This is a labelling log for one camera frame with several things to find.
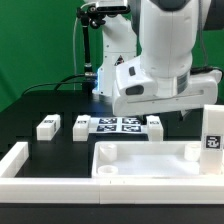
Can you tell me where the black camera stand pole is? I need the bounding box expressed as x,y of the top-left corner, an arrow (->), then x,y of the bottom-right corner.
77,5 -> 105,93

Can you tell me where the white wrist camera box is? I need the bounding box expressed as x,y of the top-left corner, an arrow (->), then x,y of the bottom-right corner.
113,57 -> 158,97

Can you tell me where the black cable on table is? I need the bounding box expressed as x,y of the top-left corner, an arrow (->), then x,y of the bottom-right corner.
21,73 -> 88,98

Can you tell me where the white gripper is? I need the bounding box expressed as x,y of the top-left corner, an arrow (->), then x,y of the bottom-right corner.
112,70 -> 221,116

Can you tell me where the white square desk top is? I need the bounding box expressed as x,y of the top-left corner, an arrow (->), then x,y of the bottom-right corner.
91,141 -> 211,179

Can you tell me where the white U-shaped obstacle fence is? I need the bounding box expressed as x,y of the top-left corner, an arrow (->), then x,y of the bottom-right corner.
0,142 -> 224,204

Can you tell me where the fiducial marker sheet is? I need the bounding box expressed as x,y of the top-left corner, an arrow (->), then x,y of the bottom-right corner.
89,117 -> 147,134

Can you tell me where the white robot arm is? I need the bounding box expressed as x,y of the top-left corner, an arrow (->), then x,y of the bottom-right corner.
84,0 -> 224,116

